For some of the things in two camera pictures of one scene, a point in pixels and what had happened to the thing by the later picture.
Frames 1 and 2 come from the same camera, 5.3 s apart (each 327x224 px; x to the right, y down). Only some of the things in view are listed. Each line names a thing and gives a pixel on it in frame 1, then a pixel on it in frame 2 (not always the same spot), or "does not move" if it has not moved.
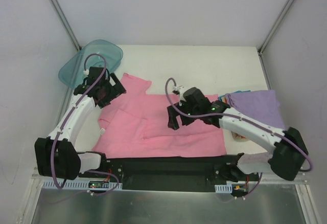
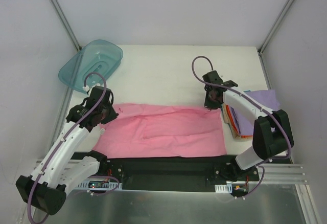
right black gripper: [177, 116] -> [209, 101]
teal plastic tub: [71, 69] does not move
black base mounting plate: [179, 174] does not move
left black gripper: [112, 91] -> [109, 115]
